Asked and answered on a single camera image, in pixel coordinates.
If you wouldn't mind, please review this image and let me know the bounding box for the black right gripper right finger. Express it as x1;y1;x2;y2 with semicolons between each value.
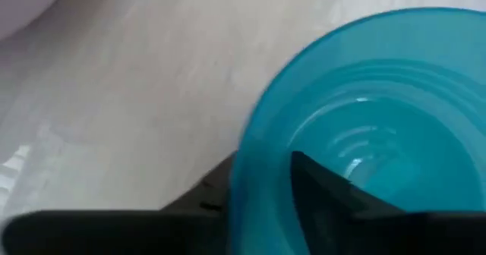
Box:
289;150;407;255

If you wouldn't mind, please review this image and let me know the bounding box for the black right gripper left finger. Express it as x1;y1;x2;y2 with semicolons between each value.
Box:
159;151;237;215

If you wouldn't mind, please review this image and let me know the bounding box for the cream white bowl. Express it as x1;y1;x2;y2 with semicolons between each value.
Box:
0;0;70;40

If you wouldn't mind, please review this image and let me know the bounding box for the teal plastic bowl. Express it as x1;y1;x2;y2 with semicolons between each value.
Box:
229;6;486;255

